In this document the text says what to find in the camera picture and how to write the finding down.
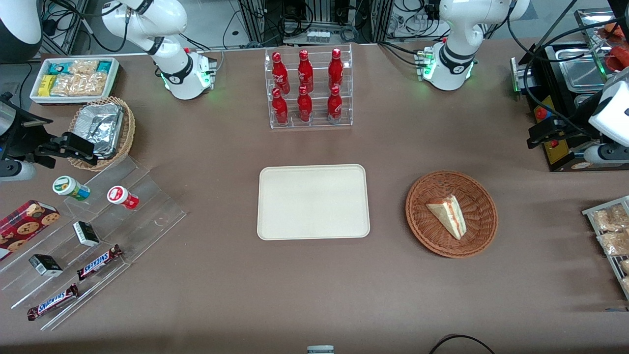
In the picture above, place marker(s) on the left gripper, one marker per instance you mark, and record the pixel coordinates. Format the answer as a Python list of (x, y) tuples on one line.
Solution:
[(576, 124)]

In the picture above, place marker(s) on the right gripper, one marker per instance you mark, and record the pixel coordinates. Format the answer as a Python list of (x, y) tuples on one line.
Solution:
[(23, 136)]

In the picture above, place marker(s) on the triangle sandwich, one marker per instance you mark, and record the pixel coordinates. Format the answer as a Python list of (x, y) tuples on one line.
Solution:
[(449, 216)]

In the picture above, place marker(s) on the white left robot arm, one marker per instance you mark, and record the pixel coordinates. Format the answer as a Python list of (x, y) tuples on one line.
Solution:
[(452, 54)]

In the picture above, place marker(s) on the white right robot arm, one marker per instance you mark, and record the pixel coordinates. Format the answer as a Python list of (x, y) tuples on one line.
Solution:
[(183, 73)]

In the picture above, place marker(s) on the light wicker basket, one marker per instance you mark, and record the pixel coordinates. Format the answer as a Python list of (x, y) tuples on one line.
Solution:
[(128, 128)]

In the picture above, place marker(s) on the tray of packaged snacks right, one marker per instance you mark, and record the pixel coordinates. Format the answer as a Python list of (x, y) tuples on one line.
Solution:
[(589, 212)]

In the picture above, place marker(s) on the brown wicker basket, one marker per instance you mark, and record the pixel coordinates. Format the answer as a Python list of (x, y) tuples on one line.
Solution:
[(427, 216)]

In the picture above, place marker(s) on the cream plastic tray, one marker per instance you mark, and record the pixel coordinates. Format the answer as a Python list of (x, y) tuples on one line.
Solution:
[(313, 201)]

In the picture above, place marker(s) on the black food warmer machine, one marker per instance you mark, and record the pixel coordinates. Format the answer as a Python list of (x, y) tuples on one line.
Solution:
[(560, 157)]

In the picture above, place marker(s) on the green lidded cup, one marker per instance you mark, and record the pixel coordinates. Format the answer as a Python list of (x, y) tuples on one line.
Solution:
[(69, 187)]

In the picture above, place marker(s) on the yellow snack packet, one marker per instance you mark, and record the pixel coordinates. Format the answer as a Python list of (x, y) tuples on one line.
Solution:
[(47, 85)]

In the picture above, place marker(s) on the large clear cracker bag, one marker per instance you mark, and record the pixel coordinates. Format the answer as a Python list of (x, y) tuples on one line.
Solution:
[(81, 84)]

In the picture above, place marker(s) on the red lidded cup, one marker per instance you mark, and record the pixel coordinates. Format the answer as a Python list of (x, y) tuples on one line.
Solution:
[(120, 196)]

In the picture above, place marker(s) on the red cookie box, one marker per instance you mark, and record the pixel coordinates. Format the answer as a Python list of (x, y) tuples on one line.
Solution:
[(24, 226)]

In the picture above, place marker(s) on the teal snack packet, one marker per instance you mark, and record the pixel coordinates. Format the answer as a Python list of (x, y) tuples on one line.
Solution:
[(104, 66), (58, 68)]

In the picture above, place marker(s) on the small black box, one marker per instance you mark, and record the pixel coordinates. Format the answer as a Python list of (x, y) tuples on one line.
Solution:
[(45, 265), (86, 234)]

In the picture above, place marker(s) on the small clear cracker bag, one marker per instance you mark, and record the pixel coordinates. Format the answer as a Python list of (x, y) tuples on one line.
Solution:
[(83, 66)]

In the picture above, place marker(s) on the white snack bin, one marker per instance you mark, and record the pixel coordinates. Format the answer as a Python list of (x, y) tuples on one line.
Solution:
[(115, 73)]

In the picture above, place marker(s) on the clear pastry bag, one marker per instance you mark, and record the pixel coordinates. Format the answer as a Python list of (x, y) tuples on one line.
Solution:
[(609, 219), (625, 267), (614, 243)]

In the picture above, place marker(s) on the red sausage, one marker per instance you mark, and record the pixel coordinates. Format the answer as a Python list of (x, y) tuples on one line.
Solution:
[(620, 54)]

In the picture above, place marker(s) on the clear acrylic stepped shelf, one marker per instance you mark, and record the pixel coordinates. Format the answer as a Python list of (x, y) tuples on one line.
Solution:
[(157, 206)]

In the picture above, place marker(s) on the Snickers bar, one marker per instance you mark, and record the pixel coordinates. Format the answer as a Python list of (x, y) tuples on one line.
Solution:
[(98, 262), (53, 302)]

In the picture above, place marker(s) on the red cola bottle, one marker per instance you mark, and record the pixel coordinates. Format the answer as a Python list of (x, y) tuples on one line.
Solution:
[(305, 71), (334, 104), (304, 105), (280, 108), (280, 73), (335, 69)]

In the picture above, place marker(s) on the clear acrylic bottle rack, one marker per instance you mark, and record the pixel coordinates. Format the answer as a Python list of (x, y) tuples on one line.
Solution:
[(317, 123)]

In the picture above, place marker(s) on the white power strip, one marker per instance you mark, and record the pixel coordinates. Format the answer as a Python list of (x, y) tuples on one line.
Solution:
[(318, 36)]

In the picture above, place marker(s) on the grey edge device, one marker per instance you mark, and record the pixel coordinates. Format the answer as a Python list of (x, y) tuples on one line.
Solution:
[(320, 350)]

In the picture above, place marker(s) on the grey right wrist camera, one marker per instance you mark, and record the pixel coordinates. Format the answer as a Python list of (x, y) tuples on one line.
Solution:
[(14, 170)]

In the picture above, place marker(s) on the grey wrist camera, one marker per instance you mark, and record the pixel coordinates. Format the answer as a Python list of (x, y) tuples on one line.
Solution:
[(14, 170), (607, 154)]

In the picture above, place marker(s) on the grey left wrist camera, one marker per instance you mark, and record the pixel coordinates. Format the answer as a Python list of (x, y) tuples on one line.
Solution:
[(607, 154)]

